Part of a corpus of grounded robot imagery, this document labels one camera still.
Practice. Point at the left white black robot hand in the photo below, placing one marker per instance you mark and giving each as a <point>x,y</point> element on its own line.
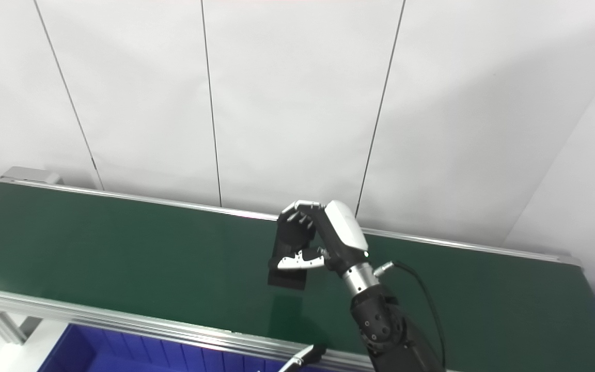
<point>308,356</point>

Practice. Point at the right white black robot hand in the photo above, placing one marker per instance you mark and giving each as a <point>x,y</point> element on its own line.
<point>344,232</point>

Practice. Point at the black cylinder block part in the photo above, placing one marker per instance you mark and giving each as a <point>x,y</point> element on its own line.
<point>290,240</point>

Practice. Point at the blue plastic bin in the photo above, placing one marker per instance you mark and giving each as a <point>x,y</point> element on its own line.
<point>122,354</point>

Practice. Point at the green conveyor belt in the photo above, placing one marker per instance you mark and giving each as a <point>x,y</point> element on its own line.
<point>122,323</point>
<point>122,248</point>

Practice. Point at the aluminium conveyor leg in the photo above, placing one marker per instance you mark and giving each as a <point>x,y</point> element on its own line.
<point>3,325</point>

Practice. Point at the grey conveyor motor box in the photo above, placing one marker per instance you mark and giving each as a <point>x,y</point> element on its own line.
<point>29,174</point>

